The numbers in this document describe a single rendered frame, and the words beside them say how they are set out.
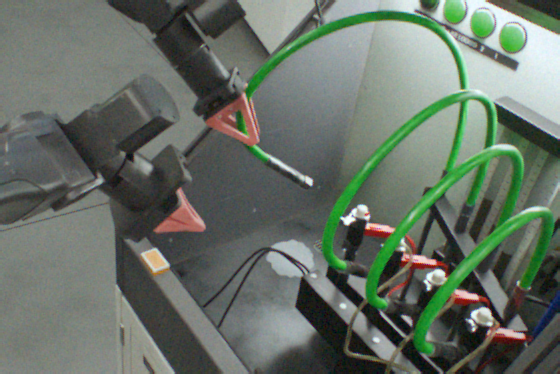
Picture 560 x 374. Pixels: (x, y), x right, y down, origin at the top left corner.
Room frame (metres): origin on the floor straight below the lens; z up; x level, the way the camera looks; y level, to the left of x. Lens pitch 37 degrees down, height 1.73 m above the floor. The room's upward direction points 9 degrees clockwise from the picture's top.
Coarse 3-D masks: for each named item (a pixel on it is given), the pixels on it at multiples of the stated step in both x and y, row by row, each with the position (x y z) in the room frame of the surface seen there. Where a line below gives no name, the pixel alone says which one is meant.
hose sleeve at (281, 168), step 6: (270, 156) 0.79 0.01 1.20; (270, 162) 0.78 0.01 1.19; (276, 162) 0.79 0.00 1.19; (282, 162) 0.80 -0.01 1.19; (276, 168) 0.78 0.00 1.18; (282, 168) 0.79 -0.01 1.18; (288, 168) 0.80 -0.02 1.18; (282, 174) 0.79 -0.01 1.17; (288, 174) 0.79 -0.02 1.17; (294, 174) 0.80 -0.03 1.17; (300, 174) 0.81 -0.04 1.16; (294, 180) 0.80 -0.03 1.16; (300, 180) 0.80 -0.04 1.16
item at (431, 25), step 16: (352, 16) 0.82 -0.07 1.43; (368, 16) 0.82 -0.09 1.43; (384, 16) 0.83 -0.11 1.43; (400, 16) 0.83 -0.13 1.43; (416, 16) 0.84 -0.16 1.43; (320, 32) 0.80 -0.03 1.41; (448, 32) 0.87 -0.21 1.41; (288, 48) 0.79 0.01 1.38; (448, 48) 0.87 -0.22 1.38; (272, 64) 0.78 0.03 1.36; (464, 64) 0.87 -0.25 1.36; (256, 80) 0.77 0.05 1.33; (464, 80) 0.88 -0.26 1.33; (240, 112) 0.77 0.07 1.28; (464, 112) 0.88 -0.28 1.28; (240, 128) 0.77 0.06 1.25; (464, 128) 0.89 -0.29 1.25; (448, 160) 0.89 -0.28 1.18
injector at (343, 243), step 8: (368, 216) 0.76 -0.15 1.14; (352, 224) 0.75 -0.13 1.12; (360, 224) 0.75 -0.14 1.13; (352, 232) 0.75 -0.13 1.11; (360, 232) 0.75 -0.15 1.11; (344, 240) 0.74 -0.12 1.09; (352, 240) 0.75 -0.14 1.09; (360, 240) 0.75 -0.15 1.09; (344, 248) 0.74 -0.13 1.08; (352, 248) 0.75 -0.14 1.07; (344, 256) 0.76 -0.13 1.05; (352, 256) 0.75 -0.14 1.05; (344, 280) 0.75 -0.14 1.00; (344, 288) 0.76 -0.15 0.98
